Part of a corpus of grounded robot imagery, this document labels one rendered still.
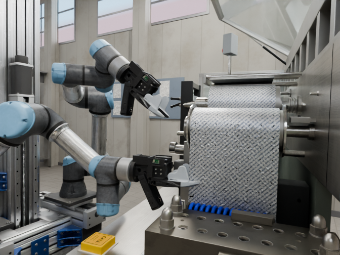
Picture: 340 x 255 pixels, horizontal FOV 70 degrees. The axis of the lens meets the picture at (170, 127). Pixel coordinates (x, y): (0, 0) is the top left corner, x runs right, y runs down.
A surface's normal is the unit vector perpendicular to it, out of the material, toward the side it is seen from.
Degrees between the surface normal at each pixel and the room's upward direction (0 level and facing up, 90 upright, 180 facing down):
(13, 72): 90
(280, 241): 0
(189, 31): 90
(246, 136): 90
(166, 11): 90
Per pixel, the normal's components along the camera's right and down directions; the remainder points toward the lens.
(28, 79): 0.86, 0.04
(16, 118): 0.00, -0.03
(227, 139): -0.35, 0.03
